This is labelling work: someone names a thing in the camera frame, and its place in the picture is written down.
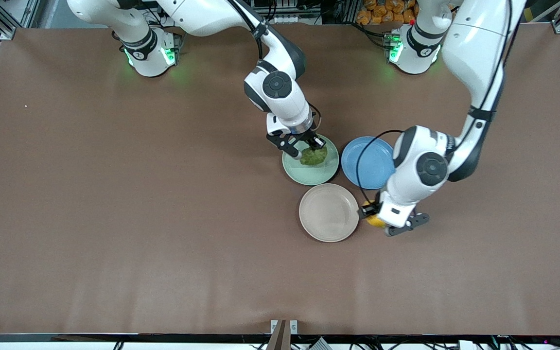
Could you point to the metal table edge bracket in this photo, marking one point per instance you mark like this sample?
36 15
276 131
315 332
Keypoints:
284 328

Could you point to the beige plate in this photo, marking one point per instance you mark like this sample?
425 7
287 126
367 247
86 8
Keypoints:
329 212

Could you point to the yellow lemon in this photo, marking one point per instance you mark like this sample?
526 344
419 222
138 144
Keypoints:
375 222

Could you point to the blue plate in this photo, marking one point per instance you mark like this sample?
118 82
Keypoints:
375 165

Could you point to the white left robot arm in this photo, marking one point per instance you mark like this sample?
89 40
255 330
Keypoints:
474 43

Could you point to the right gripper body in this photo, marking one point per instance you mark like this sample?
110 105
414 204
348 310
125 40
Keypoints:
307 137

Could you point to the black and white electronics rack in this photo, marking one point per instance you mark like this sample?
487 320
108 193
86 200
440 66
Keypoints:
289 14

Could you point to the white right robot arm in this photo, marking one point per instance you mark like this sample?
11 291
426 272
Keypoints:
202 14

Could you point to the green lettuce leaf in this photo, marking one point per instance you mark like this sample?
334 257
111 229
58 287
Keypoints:
315 156

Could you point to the bag of orange items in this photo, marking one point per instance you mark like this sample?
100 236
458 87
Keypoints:
382 12

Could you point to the light green plate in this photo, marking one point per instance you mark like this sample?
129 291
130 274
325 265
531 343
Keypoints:
309 176

